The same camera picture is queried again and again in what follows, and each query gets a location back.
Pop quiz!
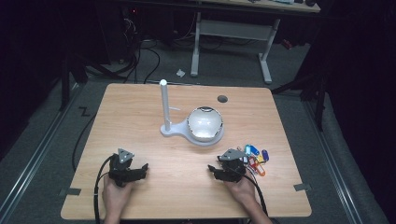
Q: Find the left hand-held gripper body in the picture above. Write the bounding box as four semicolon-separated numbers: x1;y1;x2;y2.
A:
107;147;142;188

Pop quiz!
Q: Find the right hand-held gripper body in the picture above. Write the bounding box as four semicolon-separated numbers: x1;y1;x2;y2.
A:
217;148;248;184

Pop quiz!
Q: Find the bunch of coloured key tags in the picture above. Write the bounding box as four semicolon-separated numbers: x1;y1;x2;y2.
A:
236;143;271;177

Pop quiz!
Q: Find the person's left hand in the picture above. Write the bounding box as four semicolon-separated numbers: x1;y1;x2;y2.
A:
101;175;134;217

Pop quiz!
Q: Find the person's right hand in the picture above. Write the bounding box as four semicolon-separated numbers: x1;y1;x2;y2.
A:
222;177;259;209

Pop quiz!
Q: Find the white round bowl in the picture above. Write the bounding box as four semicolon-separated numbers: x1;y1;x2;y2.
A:
186;105;225;144

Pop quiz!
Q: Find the white stand with pole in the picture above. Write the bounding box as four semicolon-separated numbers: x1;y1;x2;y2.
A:
159;78;225;147

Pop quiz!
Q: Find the black metal stand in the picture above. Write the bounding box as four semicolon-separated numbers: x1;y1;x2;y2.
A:
58;46;90;112
270;12;331;132

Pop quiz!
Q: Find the white-framed wooden desk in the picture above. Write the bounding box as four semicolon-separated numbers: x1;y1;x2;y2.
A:
190;0;321;85

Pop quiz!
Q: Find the dark computer tower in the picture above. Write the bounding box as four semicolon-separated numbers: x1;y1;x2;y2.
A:
96;4;143;64

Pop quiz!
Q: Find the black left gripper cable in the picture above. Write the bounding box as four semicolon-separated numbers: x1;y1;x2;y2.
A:
92;154;114;224

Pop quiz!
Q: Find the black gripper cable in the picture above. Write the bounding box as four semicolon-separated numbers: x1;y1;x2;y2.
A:
242;173;270;218
92;154;114;224

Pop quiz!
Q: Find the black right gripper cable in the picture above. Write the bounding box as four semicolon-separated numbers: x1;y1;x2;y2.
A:
242;173;270;218

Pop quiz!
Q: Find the black floor cable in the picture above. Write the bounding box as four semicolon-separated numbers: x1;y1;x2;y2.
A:
71;113;98;173

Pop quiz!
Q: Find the metal floor rail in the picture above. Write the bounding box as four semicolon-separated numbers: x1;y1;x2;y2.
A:
0;81;82;216
303;98;366;224

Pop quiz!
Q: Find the bundle of black floor cables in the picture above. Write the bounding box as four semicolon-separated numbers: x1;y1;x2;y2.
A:
87;18;163;85

